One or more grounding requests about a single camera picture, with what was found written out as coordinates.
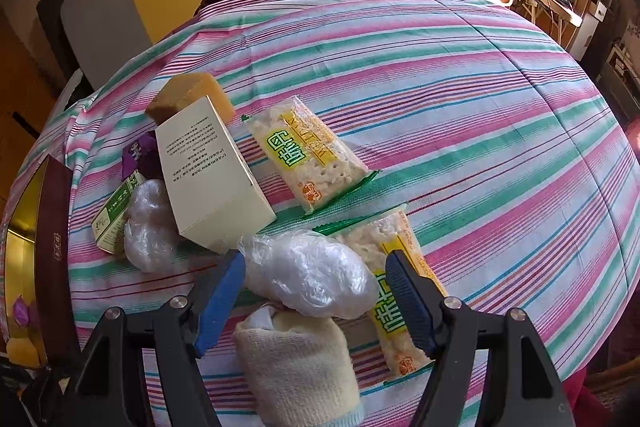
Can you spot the purple snack packet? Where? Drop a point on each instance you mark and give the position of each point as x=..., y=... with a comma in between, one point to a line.
x=140, y=154

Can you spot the small green white box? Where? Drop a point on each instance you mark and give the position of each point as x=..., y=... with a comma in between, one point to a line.
x=112, y=217

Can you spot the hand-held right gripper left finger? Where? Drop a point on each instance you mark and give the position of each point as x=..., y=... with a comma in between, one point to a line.
x=220, y=302

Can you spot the red blanket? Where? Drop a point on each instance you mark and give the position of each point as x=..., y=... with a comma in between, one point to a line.
x=582, y=394

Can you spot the yellow label snack packet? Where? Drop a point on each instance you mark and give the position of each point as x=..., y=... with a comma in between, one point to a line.
x=400, y=232
x=305, y=152

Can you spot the cream cardboard box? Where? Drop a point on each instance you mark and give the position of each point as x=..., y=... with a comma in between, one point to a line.
x=210, y=177

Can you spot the yellow item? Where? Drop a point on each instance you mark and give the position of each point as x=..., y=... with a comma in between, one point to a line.
x=22, y=349

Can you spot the purple wrapped item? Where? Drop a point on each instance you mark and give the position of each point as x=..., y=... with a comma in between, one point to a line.
x=22, y=312

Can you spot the yellow sponge block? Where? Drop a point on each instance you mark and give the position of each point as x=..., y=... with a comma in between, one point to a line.
x=200, y=89

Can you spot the cream sock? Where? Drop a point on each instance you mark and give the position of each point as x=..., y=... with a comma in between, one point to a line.
x=295, y=367

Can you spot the striped bed sheet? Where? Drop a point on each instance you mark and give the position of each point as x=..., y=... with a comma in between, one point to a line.
x=450, y=82

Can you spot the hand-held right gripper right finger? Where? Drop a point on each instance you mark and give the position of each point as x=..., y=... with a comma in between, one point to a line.
x=410, y=307

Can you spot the clear plastic bag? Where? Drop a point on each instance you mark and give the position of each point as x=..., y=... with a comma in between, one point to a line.
x=310, y=272
x=150, y=222

